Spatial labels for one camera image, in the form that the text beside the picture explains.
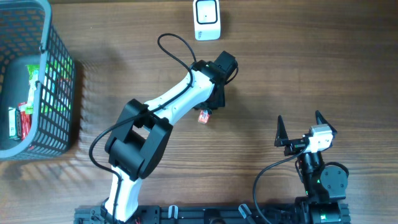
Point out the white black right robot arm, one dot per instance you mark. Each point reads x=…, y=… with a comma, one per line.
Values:
x=325, y=183

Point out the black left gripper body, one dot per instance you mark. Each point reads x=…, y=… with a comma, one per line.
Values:
x=216, y=102

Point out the green white gum box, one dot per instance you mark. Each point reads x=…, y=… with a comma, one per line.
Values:
x=15, y=130

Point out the red snack stick packet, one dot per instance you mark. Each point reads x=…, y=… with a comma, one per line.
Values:
x=26, y=111

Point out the dark grey mesh basket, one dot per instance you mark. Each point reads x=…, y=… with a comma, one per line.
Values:
x=37, y=83

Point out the teal tissue packet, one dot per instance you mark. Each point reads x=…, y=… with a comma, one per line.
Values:
x=33, y=77

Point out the small orange candy box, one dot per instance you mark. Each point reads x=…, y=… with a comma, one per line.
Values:
x=204, y=116

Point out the white barcode scanner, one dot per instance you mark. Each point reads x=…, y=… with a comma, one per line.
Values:
x=207, y=19

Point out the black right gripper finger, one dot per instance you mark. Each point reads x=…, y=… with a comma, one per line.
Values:
x=321, y=120
x=281, y=134

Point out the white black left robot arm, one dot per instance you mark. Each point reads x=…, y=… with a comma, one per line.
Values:
x=136, y=147

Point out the green snack bag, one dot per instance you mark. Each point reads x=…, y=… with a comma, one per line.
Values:
x=56, y=90

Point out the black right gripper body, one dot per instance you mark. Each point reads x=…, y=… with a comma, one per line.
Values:
x=295, y=147

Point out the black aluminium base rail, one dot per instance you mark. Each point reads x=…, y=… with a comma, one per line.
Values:
x=275, y=213

